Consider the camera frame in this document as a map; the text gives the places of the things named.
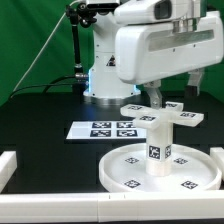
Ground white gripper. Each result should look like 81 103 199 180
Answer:
115 11 224 109

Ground white cross-shaped table base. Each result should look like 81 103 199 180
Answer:
120 101 204 130

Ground white round table top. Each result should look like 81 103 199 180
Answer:
99 143 222 192

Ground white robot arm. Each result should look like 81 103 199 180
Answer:
84 0 224 108

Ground white fiducial marker sheet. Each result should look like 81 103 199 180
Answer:
66 121 146 140

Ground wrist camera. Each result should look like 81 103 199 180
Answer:
114 0 190 25

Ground white front border rail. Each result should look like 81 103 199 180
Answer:
0 190 224 223

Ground overhead camera on stand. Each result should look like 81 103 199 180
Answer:
78 0 120 13

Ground black cable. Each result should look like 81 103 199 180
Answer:
9 75 88 100

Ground black camera stand pole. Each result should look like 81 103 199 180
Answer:
65 5 86 95

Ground white cable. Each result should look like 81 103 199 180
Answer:
12 0 88 93

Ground white left border rail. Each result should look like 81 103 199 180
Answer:
0 151 17 193

